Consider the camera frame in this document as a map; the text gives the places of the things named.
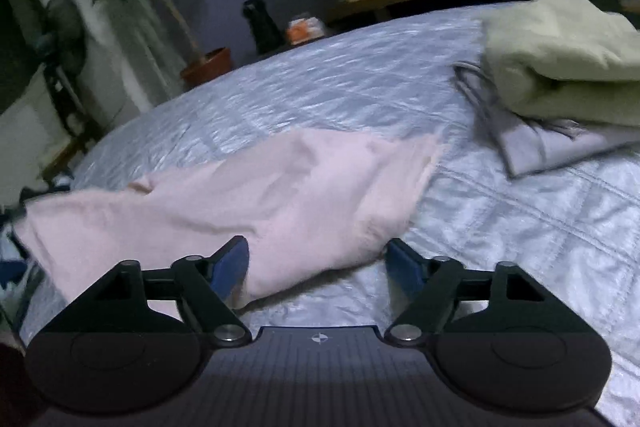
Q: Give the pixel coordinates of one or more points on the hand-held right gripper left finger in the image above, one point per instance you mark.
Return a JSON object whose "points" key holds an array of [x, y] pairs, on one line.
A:
{"points": [[235, 263]]}

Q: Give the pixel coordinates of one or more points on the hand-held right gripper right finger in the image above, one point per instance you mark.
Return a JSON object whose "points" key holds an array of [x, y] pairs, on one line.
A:
{"points": [[401, 263]]}

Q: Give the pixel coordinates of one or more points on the pink garment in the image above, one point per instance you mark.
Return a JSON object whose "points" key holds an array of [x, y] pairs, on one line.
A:
{"points": [[275, 197]]}

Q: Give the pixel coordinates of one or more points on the grey folded garment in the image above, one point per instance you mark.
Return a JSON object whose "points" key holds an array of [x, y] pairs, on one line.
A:
{"points": [[540, 149]]}

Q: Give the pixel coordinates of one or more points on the silver quilted bedspread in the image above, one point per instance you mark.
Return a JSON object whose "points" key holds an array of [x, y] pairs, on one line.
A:
{"points": [[350, 82]]}

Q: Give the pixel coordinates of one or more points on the blue and white garment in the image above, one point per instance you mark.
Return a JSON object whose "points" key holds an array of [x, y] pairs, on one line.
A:
{"points": [[7, 268]]}

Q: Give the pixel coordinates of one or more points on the white curtain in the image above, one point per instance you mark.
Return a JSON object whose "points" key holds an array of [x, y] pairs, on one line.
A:
{"points": [[125, 57]]}

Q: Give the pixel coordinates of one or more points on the black speaker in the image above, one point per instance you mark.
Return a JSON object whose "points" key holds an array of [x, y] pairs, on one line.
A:
{"points": [[261, 27]]}

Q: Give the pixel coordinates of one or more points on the orange box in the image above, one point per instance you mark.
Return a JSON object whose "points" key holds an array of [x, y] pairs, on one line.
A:
{"points": [[304, 31]]}

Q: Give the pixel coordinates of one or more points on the light green folded garment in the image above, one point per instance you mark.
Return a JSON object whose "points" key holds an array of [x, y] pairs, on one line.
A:
{"points": [[560, 47]]}

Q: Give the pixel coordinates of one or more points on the black standing fan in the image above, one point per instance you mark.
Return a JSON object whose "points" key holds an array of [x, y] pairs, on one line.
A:
{"points": [[62, 27]]}

